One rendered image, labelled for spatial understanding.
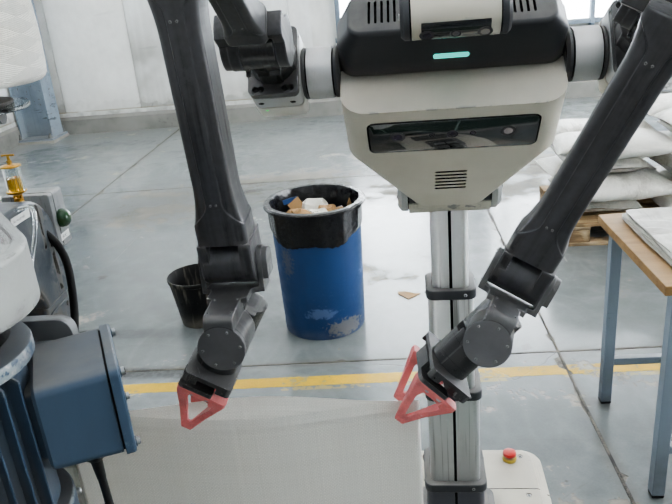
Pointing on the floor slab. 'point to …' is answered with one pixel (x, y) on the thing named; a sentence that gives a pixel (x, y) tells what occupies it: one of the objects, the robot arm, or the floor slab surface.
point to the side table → (620, 238)
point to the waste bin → (320, 260)
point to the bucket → (188, 295)
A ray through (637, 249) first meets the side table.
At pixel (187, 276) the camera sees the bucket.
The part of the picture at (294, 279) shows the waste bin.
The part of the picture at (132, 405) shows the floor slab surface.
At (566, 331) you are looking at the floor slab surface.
